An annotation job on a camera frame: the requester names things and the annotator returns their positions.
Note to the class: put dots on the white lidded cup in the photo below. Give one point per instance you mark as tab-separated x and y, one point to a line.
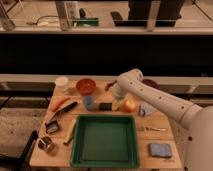
62	83

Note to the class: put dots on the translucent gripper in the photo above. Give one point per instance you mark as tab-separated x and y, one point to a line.
118	104

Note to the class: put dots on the black handled knife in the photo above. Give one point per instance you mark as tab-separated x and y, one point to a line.
64	110

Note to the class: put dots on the grey crumpled cloth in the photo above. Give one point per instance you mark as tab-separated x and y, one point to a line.
146	109

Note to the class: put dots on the black bar left of table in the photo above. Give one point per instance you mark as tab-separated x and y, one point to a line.
32	138

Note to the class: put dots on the orange bowl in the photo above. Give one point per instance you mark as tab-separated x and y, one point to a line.
86	86

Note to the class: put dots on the round metal tin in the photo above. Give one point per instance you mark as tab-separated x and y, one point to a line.
46	144

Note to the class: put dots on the black eraser block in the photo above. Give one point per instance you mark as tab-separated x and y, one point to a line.
105	107

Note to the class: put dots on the blue sponge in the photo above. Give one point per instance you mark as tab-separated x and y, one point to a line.
162	150

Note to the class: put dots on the peach apple fruit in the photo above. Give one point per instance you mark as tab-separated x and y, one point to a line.
128	106

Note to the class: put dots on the purple bowl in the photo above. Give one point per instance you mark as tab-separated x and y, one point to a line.
151	83

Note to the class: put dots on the wooden spatula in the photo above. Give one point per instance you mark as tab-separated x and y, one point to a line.
70	132

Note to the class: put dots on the blue plastic cup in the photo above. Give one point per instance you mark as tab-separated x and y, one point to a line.
88	102

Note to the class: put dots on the green plastic tray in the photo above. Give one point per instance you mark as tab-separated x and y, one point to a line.
105	141

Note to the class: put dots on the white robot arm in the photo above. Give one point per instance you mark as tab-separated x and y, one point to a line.
196	119

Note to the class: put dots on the orange carrot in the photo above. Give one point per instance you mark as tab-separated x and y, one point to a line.
55	106

